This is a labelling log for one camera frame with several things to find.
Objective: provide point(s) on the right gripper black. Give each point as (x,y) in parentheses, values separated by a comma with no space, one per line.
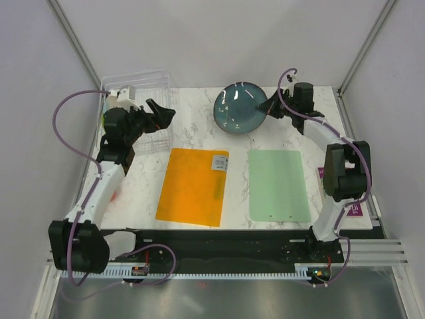
(270,105)

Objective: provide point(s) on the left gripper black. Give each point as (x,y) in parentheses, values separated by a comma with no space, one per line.
(162,116)

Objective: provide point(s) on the dark teal glazed plate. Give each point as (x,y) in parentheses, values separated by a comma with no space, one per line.
(236,109)

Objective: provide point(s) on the cream and blue leaf plate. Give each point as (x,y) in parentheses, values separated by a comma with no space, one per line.
(107,106)

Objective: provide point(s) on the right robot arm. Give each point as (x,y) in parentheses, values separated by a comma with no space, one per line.
(347,167)

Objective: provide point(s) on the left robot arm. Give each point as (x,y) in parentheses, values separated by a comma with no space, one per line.
(77,243)

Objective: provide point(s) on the light green plastic sheet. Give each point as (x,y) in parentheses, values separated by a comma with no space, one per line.
(277,187)

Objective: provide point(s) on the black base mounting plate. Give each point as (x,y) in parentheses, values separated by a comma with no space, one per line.
(232,251)

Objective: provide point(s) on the purple treehouse booklet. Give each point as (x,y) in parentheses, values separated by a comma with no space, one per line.
(354,211)

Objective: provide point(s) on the white wire dish rack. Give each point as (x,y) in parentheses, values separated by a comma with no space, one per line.
(156,84)

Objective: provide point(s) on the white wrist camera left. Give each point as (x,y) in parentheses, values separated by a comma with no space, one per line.
(125,97)

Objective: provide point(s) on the aluminium frame rail left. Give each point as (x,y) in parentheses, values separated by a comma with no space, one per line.
(74,41)

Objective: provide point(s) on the aluminium frame rail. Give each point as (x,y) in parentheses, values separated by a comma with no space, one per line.
(367,44)
(74,41)

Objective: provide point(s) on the aluminium frame rail right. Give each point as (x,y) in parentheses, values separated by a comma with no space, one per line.
(367,44)

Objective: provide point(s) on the white slotted cable duct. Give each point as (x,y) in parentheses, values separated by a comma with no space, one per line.
(136,272)

